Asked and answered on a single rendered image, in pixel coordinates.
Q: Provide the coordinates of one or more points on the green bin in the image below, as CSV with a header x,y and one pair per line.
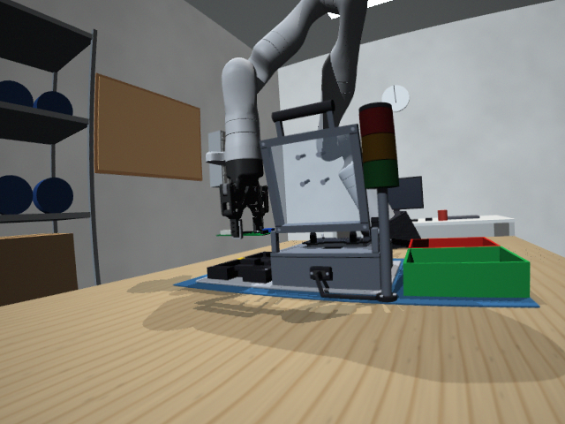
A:
x,y
466,272

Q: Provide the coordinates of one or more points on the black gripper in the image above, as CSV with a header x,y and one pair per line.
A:
x,y
244,190

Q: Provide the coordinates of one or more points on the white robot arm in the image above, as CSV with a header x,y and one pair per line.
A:
x,y
241,82

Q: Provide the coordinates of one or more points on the green circuit board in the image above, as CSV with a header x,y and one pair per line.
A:
x,y
249,233

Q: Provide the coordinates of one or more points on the red bin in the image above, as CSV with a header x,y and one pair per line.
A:
x,y
451,242

